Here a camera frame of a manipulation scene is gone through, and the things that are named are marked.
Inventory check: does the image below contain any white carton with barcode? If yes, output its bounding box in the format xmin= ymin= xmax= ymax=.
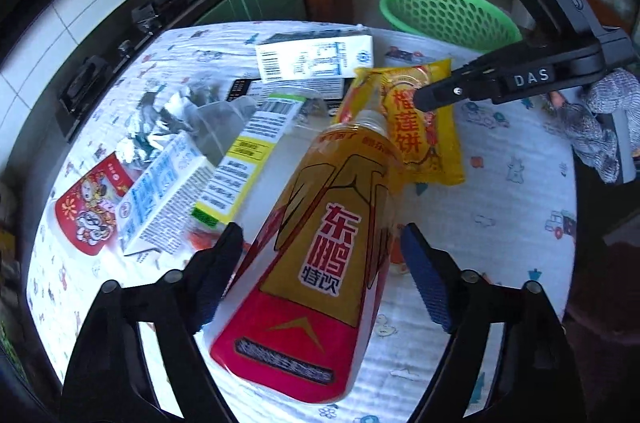
xmin=255 ymin=28 xmax=375 ymax=84

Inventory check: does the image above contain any person's right hand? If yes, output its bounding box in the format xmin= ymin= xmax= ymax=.
xmin=551 ymin=69 xmax=640 ymax=184

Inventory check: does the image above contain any red paper cup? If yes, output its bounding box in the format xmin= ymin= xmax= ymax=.
xmin=54 ymin=153 xmax=139 ymax=257

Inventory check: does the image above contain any green plastic basket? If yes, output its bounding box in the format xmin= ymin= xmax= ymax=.
xmin=379 ymin=0 xmax=524 ymax=54

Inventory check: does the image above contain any black gas stove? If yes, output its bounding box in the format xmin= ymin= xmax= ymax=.
xmin=52 ymin=0 xmax=216 ymax=142

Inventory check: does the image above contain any yellow-green long box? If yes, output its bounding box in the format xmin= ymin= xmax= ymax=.
xmin=192 ymin=88 xmax=308 ymax=225

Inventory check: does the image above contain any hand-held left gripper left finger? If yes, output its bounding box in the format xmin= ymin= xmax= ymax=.
xmin=60 ymin=223 xmax=246 ymax=423

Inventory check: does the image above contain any blue and white milk carton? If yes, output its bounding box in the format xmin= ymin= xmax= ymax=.
xmin=119 ymin=137 xmax=222 ymax=255

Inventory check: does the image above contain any yellow snack packet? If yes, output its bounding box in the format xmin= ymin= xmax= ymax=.
xmin=332 ymin=58 xmax=467 ymax=187

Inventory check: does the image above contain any yellow and red drink bottle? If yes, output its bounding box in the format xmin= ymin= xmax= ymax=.
xmin=210 ymin=110 xmax=406 ymax=404

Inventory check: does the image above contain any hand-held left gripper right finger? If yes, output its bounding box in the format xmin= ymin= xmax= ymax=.
xmin=400 ymin=223 xmax=586 ymax=423

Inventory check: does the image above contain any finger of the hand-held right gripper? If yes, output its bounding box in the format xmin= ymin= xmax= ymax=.
xmin=413 ymin=53 xmax=502 ymax=114

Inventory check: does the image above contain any crumpled silver foil wrapper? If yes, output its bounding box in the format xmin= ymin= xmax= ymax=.
xmin=117 ymin=73 xmax=258 ymax=168

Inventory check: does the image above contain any black box with white label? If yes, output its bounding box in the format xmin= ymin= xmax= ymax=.
xmin=226 ymin=77 xmax=273 ymax=104

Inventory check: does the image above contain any dark kitchen countertop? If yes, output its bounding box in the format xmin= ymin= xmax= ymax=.
xmin=0 ymin=0 xmax=297 ymax=184

